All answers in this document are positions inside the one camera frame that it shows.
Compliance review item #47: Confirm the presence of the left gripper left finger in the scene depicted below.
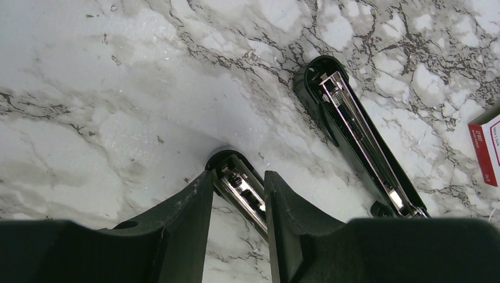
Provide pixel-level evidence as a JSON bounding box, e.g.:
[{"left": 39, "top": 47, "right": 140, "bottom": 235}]
[{"left": 1, "top": 171, "right": 213, "bottom": 282}]

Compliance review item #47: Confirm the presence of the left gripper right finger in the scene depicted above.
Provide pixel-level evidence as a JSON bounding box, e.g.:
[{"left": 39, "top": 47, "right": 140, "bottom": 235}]
[{"left": 264, "top": 171, "right": 499, "bottom": 282}]

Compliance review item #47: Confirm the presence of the beige black stapler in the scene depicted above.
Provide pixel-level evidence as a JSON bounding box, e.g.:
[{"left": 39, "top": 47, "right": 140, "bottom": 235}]
[{"left": 205, "top": 55, "right": 429, "bottom": 239}]

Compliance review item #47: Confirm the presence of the red white staple box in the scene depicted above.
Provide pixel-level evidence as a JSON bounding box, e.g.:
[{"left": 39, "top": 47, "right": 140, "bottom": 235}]
[{"left": 468, "top": 103, "right": 499, "bottom": 187}]

